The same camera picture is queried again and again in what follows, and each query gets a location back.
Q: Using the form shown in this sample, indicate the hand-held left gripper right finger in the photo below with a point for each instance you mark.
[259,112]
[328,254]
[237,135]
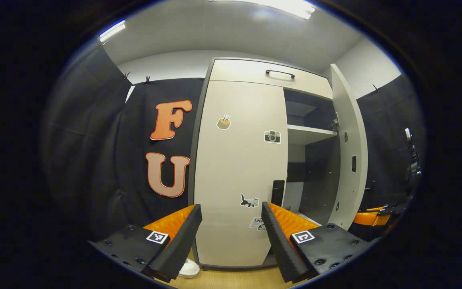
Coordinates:
[277,241]

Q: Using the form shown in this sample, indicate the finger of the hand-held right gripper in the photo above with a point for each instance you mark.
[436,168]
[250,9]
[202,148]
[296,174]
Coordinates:
[371,219]
[391,208]

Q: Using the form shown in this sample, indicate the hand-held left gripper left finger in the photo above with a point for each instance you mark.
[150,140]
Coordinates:
[183,241]

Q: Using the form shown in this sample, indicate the beige cabinet door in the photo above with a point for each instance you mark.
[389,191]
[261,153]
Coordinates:
[235,160]
[347,180]

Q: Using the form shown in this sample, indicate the beige double-door shoe cabinet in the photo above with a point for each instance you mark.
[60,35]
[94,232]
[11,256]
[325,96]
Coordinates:
[319,176]

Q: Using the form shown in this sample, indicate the metal door hinge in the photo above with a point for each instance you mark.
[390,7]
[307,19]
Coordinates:
[335,122]

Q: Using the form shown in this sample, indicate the white cabinet shelf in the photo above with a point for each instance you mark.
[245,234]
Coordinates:
[307,134]

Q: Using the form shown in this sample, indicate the beige cabinet drawer front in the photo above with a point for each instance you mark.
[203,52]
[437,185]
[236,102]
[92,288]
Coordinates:
[247,74]

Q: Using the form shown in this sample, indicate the white rounded object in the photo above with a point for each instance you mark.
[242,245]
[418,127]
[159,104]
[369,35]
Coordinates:
[189,269]

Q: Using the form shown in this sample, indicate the black backdrop cloth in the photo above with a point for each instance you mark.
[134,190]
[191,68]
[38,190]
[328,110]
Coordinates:
[94,140]

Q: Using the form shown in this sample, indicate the large ceiling light panel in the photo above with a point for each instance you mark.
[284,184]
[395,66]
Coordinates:
[287,5]

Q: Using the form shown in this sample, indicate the small ceiling light panel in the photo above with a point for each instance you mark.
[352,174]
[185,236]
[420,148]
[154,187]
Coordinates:
[112,31]

